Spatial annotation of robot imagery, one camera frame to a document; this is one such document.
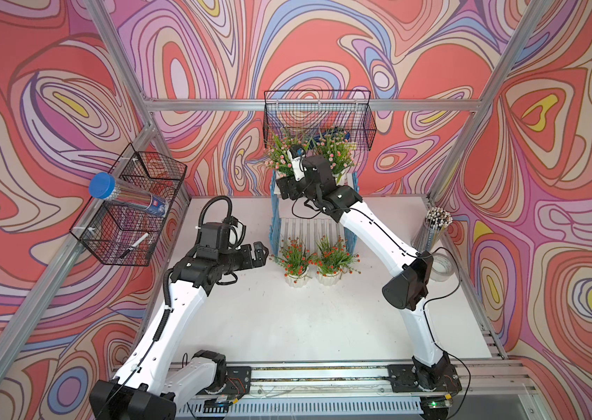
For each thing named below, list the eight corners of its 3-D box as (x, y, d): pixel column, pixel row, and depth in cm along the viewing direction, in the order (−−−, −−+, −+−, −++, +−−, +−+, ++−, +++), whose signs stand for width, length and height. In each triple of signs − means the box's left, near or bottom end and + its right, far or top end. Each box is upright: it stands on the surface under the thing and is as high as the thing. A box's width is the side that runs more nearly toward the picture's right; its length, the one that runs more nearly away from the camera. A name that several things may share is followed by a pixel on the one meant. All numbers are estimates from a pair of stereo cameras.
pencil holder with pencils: (412, 255, 104) (433, 223, 89) (407, 240, 109) (426, 206, 94) (431, 255, 104) (455, 223, 89) (425, 240, 109) (446, 206, 94)
